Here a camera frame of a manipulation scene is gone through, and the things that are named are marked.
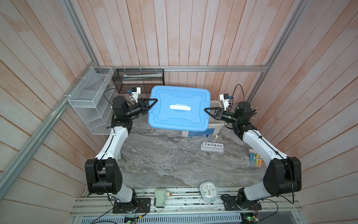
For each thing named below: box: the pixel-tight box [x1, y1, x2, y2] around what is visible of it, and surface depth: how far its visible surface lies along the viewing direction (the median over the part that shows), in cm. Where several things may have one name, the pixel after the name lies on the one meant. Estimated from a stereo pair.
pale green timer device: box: [153, 188, 171, 208], surface depth 74 cm
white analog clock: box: [199, 180, 219, 203], surface depth 78 cm
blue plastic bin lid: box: [147, 85, 211, 132], surface depth 75 cm
